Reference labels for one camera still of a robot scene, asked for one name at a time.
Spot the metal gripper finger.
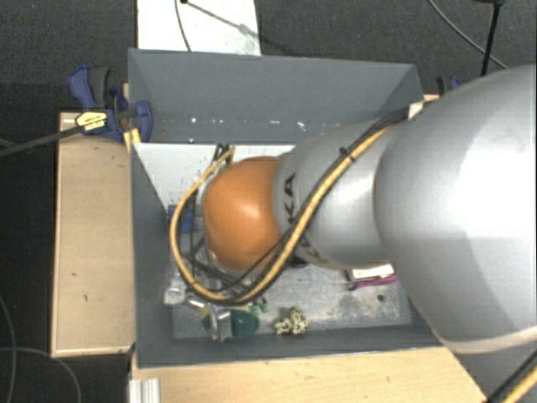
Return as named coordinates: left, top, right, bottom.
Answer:
left=208, top=308, right=221, bottom=343
left=218, top=308, right=235, bottom=343

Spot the yellow spotted toy animal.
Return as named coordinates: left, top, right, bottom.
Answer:
left=274, top=306, right=309, bottom=337

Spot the pale wood board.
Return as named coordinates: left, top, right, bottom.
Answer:
left=50, top=111, right=138, bottom=359

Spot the white and purple box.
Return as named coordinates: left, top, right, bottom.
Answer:
left=346, top=264, right=398, bottom=291

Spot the grey metal bin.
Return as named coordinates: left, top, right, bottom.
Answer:
left=127, top=47, right=442, bottom=369

